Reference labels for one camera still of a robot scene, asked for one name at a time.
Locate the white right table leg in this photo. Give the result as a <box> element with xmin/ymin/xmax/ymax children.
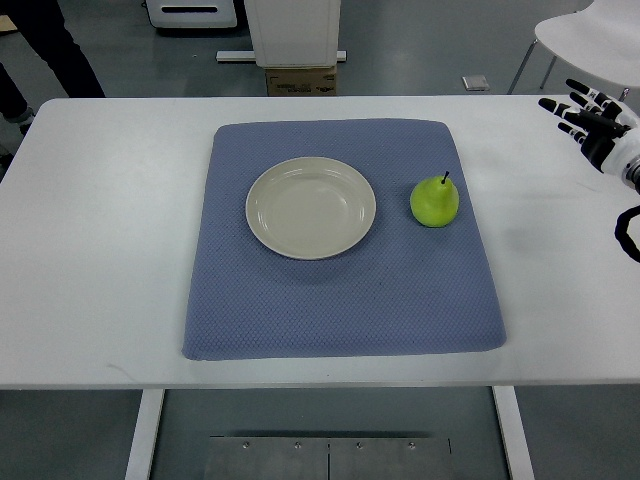
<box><xmin>492</xmin><ymin>386</ymin><xmax>535</xmax><ymax>480</ymax></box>

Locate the beige round plate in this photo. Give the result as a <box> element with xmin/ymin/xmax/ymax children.
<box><xmin>245</xmin><ymin>157</ymin><xmax>377</xmax><ymax>260</ymax></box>

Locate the white table leg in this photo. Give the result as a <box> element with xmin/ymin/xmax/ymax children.
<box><xmin>124</xmin><ymin>389</ymin><xmax>165</xmax><ymax>480</ymax></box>
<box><xmin>492</xmin><ymin>386</ymin><xmax>535</xmax><ymax>480</ymax></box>

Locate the cardboard box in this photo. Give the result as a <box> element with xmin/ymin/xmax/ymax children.
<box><xmin>265</xmin><ymin>66</ymin><xmax>337</xmax><ymax>97</ymax></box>

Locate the white left table leg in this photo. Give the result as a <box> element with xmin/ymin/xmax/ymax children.
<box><xmin>124</xmin><ymin>389</ymin><xmax>165</xmax><ymax>480</ymax></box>

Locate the white machine with slot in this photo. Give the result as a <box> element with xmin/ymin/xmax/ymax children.
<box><xmin>145</xmin><ymin>0</ymin><xmax>238</xmax><ymax>29</ymax></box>

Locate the person in dark trousers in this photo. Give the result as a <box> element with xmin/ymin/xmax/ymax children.
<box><xmin>1</xmin><ymin>1</ymin><xmax>105</xmax><ymax>134</ymax></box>

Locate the blue textured mat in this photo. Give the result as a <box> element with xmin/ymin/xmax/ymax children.
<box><xmin>182</xmin><ymin>119</ymin><xmax>506</xmax><ymax>360</ymax></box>

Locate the white floor rail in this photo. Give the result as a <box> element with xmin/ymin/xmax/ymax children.
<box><xmin>215</xmin><ymin>49</ymin><xmax>347</xmax><ymax>64</ymax></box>

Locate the white chair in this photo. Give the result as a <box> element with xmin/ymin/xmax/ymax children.
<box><xmin>508</xmin><ymin>0</ymin><xmax>639</xmax><ymax>101</ymax></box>

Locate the grey floor socket plate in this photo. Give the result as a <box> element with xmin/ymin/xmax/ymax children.
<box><xmin>461</xmin><ymin>75</ymin><xmax>490</xmax><ymax>92</ymax></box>

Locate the white cabinet panel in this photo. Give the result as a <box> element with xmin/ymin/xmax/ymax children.
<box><xmin>244</xmin><ymin>0</ymin><xmax>341</xmax><ymax>68</ymax></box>

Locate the metal base plate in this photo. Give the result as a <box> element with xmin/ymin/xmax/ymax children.
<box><xmin>204</xmin><ymin>436</ymin><xmax>454</xmax><ymax>479</ymax></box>

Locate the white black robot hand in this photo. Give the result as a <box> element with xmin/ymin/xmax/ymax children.
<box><xmin>538</xmin><ymin>79</ymin><xmax>639</xmax><ymax>174</ymax></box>

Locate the green pear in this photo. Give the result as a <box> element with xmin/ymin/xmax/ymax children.
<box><xmin>410</xmin><ymin>171</ymin><xmax>460</xmax><ymax>228</ymax></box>

